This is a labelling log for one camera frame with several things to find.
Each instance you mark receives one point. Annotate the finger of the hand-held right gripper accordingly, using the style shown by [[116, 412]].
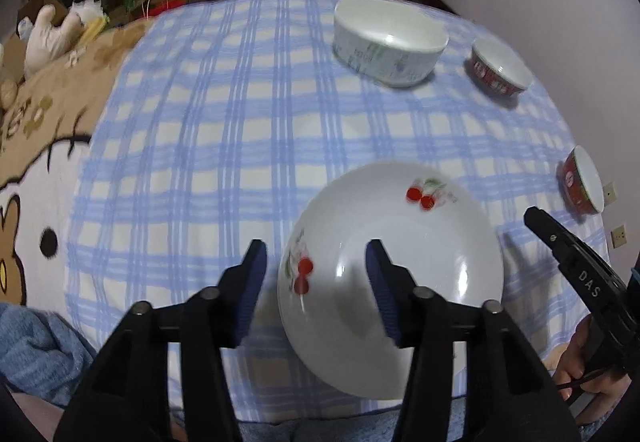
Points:
[[550, 232]]

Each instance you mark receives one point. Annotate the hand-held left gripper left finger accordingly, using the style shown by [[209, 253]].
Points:
[[252, 282]]

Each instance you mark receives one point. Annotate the brown floral blanket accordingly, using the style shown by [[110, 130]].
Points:
[[40, 146]]

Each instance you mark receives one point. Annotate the white ruffled plush toy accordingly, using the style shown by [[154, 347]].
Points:
[[87, 9]]

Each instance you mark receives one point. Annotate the red paper bag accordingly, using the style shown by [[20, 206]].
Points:
[[172, 4]]

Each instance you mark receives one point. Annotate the person's right hand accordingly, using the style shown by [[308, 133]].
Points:
[[570, 362]]

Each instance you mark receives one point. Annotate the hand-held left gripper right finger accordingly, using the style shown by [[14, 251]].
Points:
[[382, 292]]

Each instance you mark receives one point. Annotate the blue plaid cloth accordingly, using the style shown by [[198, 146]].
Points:
[[225, 121]]

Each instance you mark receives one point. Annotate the small red patterned bowl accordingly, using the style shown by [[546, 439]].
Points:
[[582, 177], [500, 66]]

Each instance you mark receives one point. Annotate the pink and white doll plush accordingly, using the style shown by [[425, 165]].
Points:
[[50, 36]]

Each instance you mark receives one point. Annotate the white cherry-print plate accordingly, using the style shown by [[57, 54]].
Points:
[[425, 262]]

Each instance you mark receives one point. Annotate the large white printed bowl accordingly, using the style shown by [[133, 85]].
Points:
[[390, 29]]

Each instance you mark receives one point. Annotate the white wall socket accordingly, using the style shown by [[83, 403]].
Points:
[[619, 237], [609, 193]]

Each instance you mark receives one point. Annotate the yellow-green plush toy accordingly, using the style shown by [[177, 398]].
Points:
[[95, 29]]

